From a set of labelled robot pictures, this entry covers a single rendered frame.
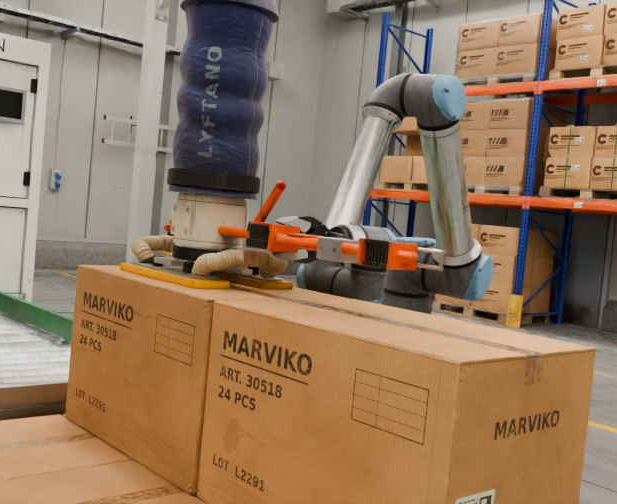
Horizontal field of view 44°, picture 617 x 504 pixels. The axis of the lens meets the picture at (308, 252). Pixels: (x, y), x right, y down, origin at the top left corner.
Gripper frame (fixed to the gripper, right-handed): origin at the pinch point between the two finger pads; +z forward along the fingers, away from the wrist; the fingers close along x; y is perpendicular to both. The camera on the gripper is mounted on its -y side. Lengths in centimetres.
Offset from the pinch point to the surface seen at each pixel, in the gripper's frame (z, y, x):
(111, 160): -441, 954, 63
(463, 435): 17, -65, -24
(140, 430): 21, 17, -45
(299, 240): 3.1, -9.9, 0.2
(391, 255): 4.1, -36.6, -0.3
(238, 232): 3.1, 11.4, 0.2
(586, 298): -840, 371, -66
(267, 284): -6.2, 10.7, -11.6
